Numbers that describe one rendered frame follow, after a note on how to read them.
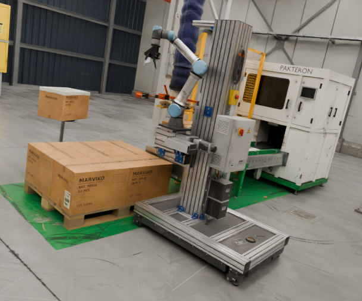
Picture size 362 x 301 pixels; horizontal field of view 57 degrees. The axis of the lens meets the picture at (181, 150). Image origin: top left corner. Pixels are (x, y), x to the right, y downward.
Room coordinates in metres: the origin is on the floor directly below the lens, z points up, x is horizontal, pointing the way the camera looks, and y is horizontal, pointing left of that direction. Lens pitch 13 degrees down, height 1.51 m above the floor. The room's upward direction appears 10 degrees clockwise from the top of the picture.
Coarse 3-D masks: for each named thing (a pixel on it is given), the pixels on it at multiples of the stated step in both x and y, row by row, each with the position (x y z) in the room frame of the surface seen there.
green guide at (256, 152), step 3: (249, 150) 4.70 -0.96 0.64; (252, 150) 4.74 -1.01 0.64; (255, 150) 4.79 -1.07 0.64; (258, 150) 4.85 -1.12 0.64; (261, 150) 4.92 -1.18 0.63; (264, 150) 4.99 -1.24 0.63; (267, 150) 5.07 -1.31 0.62; (270, 150) 5.14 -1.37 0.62; (273, 150) 5.21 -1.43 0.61; (276, 150) 5.11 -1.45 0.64; (249, 153) 4.70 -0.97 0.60; (252, 153) 4.76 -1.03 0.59; (255, 153) 4.82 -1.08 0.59; (258, 153) 4.72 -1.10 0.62; (261, 153) 4.95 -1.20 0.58; (264, 153) 5.02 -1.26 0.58; (267, 153) 5.09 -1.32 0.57
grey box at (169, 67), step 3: (168, 54) 4.88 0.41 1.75; (171, 54) 4.90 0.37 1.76; (168, 57) 4.87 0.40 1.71; (171, 57) 4.90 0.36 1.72; (168, 60) 4.87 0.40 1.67; (171, 60) 4.90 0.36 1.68; (168, 63) 4.87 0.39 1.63; (171, 63) 4.91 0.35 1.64; (165, 66) 4.89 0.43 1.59; (168, 66) 4.87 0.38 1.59; (171, 66) 4.92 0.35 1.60; (165, 69) 4.88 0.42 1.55; (168, 69) 4.88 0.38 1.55; (171, 69) 4.93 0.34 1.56; (165, 72) 4.88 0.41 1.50; (168, 72) 4.89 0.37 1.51; (171, 72) 4.93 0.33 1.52; (171, 75) 4.95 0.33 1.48
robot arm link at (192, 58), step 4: (176, 36) 3.10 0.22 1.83; (172, 40) 3.07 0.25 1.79; (176, 40) 3.07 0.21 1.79; (176, 44) 3.07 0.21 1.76; (180, 44) 3.07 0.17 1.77; (184, 44) 3.08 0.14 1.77; (180, 48) 3.06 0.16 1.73; (184, 48) 3.06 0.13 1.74; (188, 48) 3.08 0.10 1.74; (180, 52) 3.08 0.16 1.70; (184, 52) 3.06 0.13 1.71; (188, 52) 3.05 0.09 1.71; (188, 56) 3.05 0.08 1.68; (192, 56) 3.05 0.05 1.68; (196, 56) 3.07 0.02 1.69; (192, 60) 3.04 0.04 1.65; (196, 60) 3.03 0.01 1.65; (192, 64) 3.05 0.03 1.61
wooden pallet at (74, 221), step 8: (24, 184) 3.38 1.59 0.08; (32, 192) 3.36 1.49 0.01; (40, 192) 3.12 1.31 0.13; (48, 200) 3.00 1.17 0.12; (48, 208) 3.01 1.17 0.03; (56, 208) 2.89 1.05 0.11; (112, 208) 3.05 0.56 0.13; (120, 208) 3.12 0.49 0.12; (128, 208) 3.20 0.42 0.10; (72, 216) 2.74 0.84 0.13; (80, 216) 2.79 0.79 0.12; (104, 216) 3.08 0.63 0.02; (112, 216) 3.11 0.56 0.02; (120, 216) 3.13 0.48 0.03; (128, 216) 3.22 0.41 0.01; (64, 224) 2.78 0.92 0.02; (72, 224) 2.74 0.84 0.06; (80, 224) 2.80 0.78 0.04; (88, 224) 2.87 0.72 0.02
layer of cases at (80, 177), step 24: (48, 144) 3.47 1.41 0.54; (72, 144) 3.65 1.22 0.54; (96, 144) 3.85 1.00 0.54; (120, 144) 4.07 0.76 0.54; (48, 168) 3.04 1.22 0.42; (72, 168) 2.82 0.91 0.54; (96, 168) 2.94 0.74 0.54; (120, 168) 3.07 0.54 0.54; (144, 168) 3.30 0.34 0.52; (168, 168) 3.57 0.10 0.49; (48, 192) 3.01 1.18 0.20; (72, 192) 2.72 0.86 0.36; (96, 192) 2.90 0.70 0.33; (120, 192) 3.10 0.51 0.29; (144, 192) 3.34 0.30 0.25
